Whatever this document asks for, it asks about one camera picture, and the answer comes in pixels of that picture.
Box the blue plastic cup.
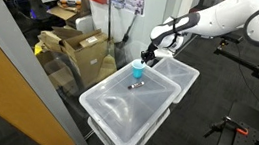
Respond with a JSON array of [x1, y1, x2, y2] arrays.
[[129, 58, 147, 80]]

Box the broom with black pole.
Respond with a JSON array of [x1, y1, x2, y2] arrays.
[[96, 0, 127, 82]]

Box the thin black camera cable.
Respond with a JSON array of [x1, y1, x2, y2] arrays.
[[227, 42, 259, 116]]

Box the dark marker pen white cap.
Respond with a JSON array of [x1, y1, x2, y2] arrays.
[[126, 78, 146, 93]]

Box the cardboard box with items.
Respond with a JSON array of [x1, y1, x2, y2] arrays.
[[46, 0, 94, 25]]

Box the large open cardboard box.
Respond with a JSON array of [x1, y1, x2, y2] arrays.
[[31, 20, 123, 94]]

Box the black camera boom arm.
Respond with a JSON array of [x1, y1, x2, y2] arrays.
[[209, 37, 259, 91]]

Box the black dustpan with handle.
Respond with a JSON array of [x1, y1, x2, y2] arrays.
[[111, 9, 142, 71]]

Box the black clamp orange handle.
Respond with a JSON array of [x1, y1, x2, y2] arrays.
[[203, 113, 251, 144]]

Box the small clear plastic bin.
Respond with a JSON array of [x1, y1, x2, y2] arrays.
[[147, 54, 203, 107]]

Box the small flattened cardboard box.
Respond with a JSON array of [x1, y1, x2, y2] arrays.
[[31, 49, 84, 98]]

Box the black camera on boom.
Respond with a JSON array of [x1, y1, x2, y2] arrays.
[[219, 31, 245, 45]]

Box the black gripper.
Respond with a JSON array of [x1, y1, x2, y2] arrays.
[[139, 41, 161, 68]]

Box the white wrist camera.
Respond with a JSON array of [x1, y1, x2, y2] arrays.
[[153, 47, 177, 61]]

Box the clear plastic storage bin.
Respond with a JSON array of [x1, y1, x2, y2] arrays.
[[73, 53, 185, 145]]

